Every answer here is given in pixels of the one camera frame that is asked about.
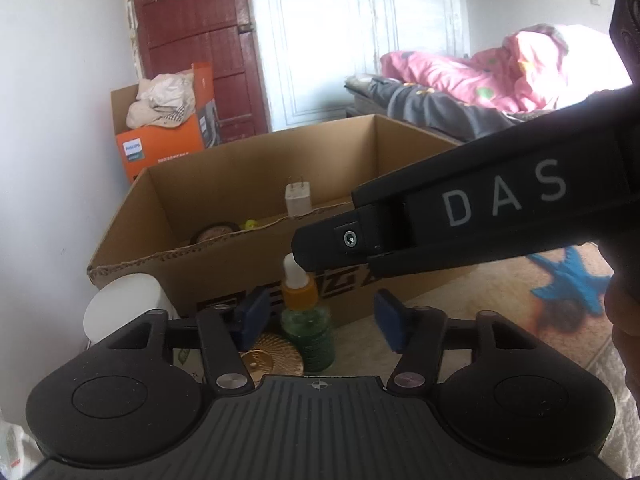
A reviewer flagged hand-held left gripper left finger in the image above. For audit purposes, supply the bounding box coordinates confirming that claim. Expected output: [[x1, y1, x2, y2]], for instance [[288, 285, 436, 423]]
[[107, 287, 271, 396]]

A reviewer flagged round dark-rimmed container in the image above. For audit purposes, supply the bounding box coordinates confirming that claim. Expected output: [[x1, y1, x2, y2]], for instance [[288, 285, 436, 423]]
[[192, 222, 241, 247]]

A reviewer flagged green glass dropper bottle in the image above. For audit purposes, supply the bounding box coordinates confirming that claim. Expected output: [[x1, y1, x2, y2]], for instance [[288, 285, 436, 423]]
[[279, 252, 335, 373]]

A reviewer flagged white crumpled cloth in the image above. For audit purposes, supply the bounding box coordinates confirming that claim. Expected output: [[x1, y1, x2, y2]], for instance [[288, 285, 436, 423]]
[[125, 71, 197, 131]]

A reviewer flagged brown cardboard box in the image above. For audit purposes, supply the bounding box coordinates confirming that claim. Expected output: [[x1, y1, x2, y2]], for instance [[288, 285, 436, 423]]
[[86, 114, 476, 331]]

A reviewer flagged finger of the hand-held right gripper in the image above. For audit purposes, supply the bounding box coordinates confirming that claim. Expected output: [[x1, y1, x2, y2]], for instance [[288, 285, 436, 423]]
[[291, 209, 601, 281]]

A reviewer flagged grey blanket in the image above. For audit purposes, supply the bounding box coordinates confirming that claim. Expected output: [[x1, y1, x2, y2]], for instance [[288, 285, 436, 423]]
[[344, 74, 521, 143]]

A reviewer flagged person's right hand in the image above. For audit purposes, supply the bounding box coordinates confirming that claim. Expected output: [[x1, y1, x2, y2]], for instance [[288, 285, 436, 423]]
[[604, 270, 640, 396]]

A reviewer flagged red wooden door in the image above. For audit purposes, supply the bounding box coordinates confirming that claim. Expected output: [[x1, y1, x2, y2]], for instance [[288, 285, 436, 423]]
[[127, 0, 273, 148]]

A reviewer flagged white plastic packet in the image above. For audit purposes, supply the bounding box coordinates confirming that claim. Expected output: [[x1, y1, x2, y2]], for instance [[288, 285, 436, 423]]
[[0, 420, 31, 480]]

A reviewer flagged white charger plug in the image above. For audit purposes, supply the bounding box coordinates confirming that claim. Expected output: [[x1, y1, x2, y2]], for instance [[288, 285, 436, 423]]
[[284, 175, 313, 219]]

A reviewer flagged pink floral quilt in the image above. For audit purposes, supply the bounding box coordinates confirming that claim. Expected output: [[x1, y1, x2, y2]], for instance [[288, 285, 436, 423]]
[[380, 24, 633, 113]]

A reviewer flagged orange appliance box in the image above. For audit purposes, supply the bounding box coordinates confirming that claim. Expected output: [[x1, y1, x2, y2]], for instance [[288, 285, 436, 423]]
[[110, 62, 222, 184]]

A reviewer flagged gold ribbed round lid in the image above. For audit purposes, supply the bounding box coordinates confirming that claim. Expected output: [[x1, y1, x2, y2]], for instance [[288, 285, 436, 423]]
[[239, 332, 305, 377]]

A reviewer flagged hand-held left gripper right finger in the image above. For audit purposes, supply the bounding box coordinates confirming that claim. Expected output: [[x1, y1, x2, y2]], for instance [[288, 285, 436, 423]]
[[374, 289, 533, 396]]

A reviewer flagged printed floor mat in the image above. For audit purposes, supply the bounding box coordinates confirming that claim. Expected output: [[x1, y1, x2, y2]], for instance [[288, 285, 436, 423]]
[[330, 245, 616, 376]]

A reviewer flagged white double door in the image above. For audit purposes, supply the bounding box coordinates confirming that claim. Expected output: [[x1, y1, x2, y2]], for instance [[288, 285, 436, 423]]
[[250, 0, 473, 133]]

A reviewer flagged white bottle with green label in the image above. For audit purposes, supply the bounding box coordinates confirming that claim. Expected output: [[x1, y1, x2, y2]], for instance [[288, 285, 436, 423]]
[[82, 272, 173, 348]]

